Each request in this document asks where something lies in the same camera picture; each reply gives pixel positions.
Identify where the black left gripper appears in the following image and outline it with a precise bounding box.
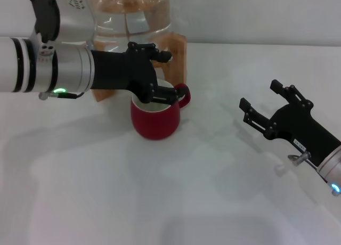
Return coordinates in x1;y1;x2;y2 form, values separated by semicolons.
90;42;181;107

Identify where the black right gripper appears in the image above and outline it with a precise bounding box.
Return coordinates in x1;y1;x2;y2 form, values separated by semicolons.
239;79;341;167

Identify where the red ceramic cup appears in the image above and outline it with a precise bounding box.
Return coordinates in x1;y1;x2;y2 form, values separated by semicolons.
130;79;191;141

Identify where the wooden dispenser stand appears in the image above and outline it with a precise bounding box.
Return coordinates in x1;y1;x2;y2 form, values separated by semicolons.
92;33;188;102

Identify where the glass water dispenser jar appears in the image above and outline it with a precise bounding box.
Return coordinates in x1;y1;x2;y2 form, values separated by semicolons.
92;0;173;45

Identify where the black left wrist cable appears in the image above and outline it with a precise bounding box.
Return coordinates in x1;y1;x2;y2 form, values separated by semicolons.
54;91;86;100

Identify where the silver black wrist camera box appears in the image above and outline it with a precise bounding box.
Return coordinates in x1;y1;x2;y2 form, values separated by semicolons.
29;0;97;47

